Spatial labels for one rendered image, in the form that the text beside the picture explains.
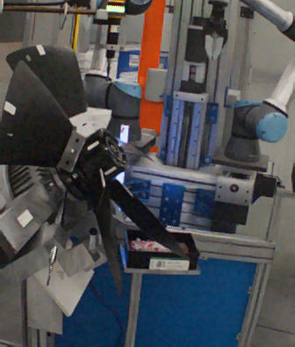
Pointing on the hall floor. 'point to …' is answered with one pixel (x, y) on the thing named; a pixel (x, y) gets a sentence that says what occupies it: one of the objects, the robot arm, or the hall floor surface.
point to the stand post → (42, 338)
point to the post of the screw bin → (133, 309)
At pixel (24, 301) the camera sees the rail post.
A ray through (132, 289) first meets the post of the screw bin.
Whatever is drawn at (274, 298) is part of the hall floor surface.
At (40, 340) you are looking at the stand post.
